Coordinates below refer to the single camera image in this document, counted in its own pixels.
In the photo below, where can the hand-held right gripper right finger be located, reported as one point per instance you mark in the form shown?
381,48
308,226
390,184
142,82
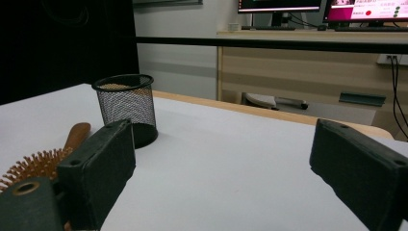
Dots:
362,166

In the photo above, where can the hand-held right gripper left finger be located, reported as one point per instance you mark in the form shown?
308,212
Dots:
96,170

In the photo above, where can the wooden hairbrush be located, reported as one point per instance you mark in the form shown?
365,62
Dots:
77,136

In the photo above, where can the black mesh pen holder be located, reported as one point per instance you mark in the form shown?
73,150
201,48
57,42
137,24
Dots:
128,102

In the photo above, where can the white power outlet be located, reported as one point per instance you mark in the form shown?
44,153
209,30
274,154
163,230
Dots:
383,60

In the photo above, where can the beige cabinet with drawers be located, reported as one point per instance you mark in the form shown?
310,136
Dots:
288,73

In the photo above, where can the grey chair base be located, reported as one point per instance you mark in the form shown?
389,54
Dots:
263,100

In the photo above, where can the black curtain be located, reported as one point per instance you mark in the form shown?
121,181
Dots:
64,41

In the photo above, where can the black keyboard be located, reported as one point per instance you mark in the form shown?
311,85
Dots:
267,28
369,29

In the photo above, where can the black computer mouse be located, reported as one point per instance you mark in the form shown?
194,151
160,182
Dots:
321,28

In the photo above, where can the computer monitor with pink screen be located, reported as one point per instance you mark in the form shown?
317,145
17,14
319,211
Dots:
365,9

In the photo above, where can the black horizontal bar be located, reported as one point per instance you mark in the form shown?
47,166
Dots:
256,42

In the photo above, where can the computer monitor with dark screen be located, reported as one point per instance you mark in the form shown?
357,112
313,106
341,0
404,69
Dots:
279,5

